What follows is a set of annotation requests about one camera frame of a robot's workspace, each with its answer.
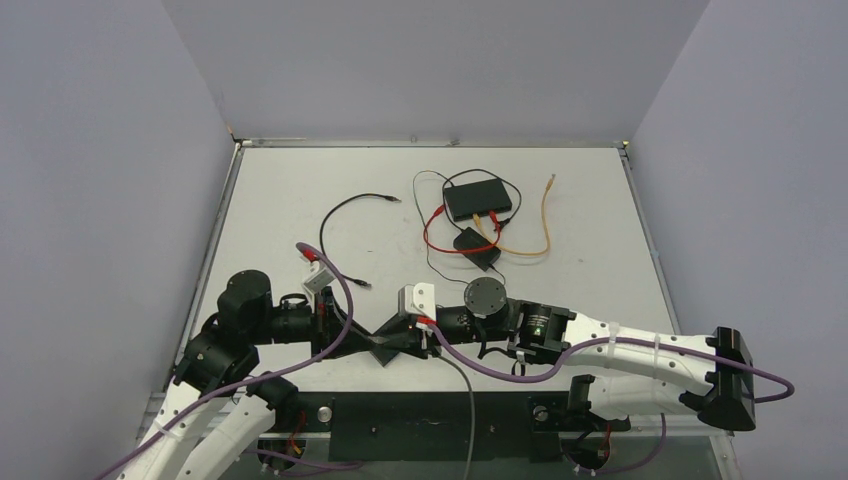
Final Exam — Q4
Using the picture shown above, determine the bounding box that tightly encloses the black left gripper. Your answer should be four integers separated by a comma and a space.
249, 286, 376, 361

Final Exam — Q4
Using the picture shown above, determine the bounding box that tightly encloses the grey ethernet cable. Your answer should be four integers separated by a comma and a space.
433, 351, 477, 480

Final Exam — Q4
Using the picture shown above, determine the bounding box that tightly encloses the black ethernet cable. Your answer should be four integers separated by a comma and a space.
319, 192, 403, 290

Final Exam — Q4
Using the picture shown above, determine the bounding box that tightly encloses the red ethernet cable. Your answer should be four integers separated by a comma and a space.
422, 205, 505, 256

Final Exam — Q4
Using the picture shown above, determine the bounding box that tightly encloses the yellow ethernet cable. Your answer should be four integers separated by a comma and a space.
470, 174, 559, 258

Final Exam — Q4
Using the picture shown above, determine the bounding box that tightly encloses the black Mercury switch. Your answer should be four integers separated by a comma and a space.
444, 179, 513, 222

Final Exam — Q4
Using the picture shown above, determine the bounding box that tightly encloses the thin black barrel plug cable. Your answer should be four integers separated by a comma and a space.
411, 170, 508, 289

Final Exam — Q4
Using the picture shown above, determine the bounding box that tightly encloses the ribbed black network switch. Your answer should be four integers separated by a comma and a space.
369, 336, 406, 367

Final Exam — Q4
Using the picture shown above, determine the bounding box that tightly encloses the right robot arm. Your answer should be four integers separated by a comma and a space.
372, 277, 756, 431

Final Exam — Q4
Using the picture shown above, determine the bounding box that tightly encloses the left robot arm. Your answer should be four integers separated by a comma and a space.
114, 261, 357, 479

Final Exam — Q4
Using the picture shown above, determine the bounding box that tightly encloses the black power brick adapter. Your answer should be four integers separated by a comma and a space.
453, 227, 502, 271

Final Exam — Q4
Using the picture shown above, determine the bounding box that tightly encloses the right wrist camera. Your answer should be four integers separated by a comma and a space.
398, 282, 437, 320

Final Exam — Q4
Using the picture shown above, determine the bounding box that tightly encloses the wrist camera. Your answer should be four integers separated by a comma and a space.
398, 282, 437, 320
301, 260, 335, 298

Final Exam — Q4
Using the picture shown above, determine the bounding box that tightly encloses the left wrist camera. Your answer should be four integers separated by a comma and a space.
301, 260, 335, 298

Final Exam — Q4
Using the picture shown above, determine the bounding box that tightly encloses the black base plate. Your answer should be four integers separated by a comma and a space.
299, 392, 631, 463

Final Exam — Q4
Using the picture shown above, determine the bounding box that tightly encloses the black mains power cord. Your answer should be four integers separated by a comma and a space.
442, 168, 523, 233

